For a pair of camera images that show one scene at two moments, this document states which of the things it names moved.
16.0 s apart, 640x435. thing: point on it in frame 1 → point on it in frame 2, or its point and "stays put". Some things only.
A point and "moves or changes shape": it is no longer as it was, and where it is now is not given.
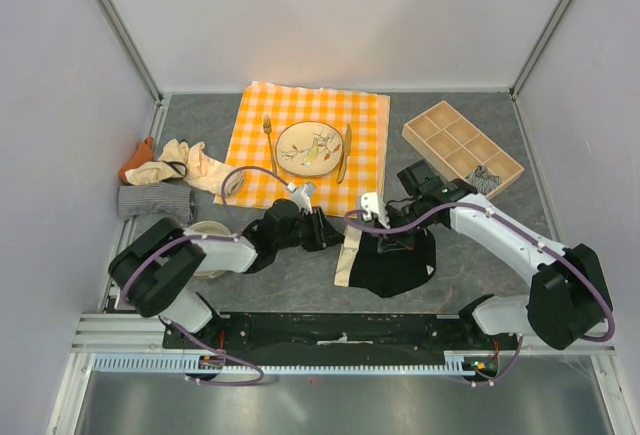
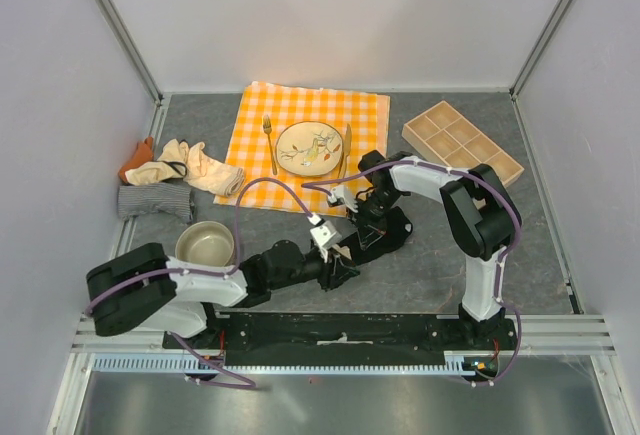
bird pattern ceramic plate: [309, 148] stays put
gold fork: [267, 125] stays put
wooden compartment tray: [454, 141] stays put
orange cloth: [144, 153] stays put
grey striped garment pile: [172, 200] stays put
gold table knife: [348, 145] stays put
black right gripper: [392, 245] → [380, 226]
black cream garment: [388, 262] moves or changes shape
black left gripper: [323, 232] → [338, 270]
